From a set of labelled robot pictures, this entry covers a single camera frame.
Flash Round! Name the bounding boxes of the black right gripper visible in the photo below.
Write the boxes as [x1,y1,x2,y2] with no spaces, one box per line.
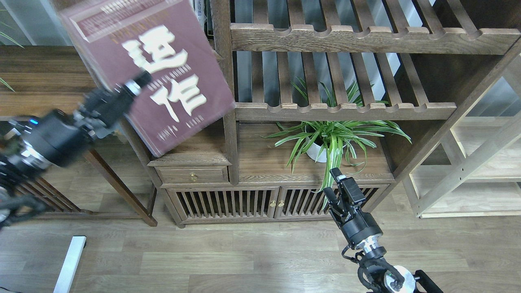
[323,168,383,249]

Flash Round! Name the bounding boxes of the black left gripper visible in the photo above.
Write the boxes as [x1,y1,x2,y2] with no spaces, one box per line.
[8,70,152,168]

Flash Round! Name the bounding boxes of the maroon book white characters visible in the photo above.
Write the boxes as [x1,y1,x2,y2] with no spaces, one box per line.
[58,0,236,157]

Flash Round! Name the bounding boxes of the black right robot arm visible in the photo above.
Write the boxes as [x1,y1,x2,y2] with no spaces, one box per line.
[323,168,442,293]

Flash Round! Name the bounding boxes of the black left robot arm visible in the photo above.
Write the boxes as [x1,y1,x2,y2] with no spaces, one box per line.
[1,70,152,227]

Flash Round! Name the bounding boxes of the light wooden shelf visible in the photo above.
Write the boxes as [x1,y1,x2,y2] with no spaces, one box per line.
[403,56,521,218]

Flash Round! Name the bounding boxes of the white plant pot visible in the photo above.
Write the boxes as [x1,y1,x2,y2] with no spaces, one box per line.
[305,125,346,166]

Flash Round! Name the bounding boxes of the right slatted cabinet door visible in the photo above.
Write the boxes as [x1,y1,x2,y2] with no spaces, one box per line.
[275,184,390,219]

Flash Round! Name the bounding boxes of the dark green upright book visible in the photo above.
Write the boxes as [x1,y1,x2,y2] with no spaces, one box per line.
[204,0,214,39]

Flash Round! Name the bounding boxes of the small wooden drawer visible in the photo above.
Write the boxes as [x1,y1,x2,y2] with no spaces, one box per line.
[155,166,228,184]

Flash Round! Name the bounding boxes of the red white upright book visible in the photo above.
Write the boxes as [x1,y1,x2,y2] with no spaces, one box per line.
[193,0,207,27]

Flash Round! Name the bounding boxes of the dark wooden bookshelf cabinet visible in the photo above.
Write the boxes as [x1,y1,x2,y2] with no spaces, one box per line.
[48,0,521,228]

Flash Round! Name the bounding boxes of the dark slatted wooden chair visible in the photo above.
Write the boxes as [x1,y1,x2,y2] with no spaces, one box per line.
[15,177,94,216]

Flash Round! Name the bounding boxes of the white metal leg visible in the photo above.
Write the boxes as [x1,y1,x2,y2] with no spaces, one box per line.
[53,235,86,293]

